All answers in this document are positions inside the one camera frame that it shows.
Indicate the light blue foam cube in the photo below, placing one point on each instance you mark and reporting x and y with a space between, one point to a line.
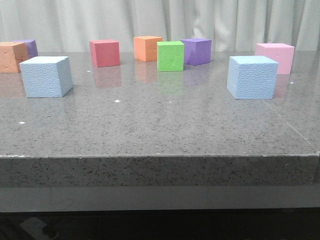
46 76
251 77

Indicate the green foam cube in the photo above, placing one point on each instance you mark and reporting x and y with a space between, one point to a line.
170 56

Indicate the smooth orange foam cube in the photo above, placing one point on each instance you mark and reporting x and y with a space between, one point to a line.
145 47

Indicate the purple foam cube right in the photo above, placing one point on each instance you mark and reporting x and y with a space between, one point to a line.
197 51

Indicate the purple foam cube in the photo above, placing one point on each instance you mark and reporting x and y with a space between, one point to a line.
197 51
31 47

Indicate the red foam cube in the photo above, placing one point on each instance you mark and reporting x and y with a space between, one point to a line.
105 53

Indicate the white pleated curtain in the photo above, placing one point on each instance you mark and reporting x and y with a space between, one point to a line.
232 25

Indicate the pink foam cube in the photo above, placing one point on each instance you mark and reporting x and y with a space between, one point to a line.
279 52

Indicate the purple foam cube left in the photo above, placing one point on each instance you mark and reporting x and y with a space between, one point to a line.
31 47

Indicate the dented orange foam cube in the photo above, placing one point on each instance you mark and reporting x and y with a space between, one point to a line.
11 55

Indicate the power strip under table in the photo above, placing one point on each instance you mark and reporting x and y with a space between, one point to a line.
39 230

